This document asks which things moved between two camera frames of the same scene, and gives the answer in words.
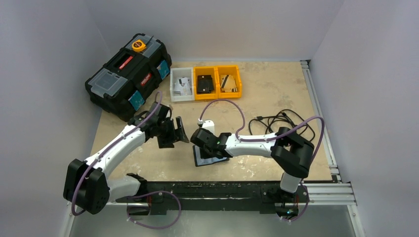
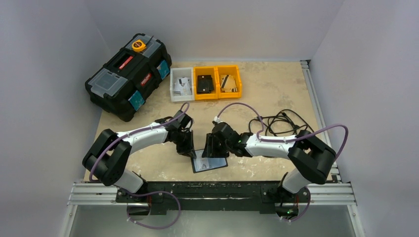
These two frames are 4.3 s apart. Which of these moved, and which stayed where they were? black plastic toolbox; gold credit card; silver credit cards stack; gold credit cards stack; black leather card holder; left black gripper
Moved: black leather card holder; left black gripper
Stayed: gold credit card; silver credit cards stack; gold credit cards stack; black plastic toolbox
